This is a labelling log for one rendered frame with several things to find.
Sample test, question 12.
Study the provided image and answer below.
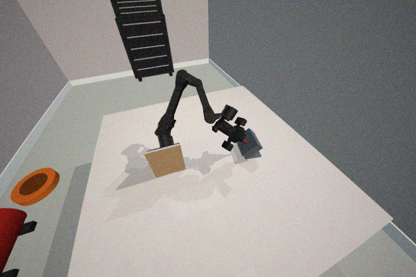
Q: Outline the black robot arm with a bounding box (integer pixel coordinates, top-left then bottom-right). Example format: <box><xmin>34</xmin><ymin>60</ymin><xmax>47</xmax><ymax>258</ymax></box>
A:
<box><xmin>154</xmin><ymin>70</ymin><xmax>246</xmax><ymax>148</ymax></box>

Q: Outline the dark grey square panel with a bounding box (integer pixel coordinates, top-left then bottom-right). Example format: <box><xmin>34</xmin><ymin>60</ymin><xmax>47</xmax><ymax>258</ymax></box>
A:
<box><xmin>237</xmin><ymin>128</ymin><xmax>262</xmax><ymax>160</ymax></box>

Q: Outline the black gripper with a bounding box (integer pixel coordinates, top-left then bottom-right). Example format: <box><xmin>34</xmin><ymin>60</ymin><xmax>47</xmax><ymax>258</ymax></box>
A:
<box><xmin>222</xmin><ymin>117</ymin><xmax>247</xmax><ymax>151</ymax></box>

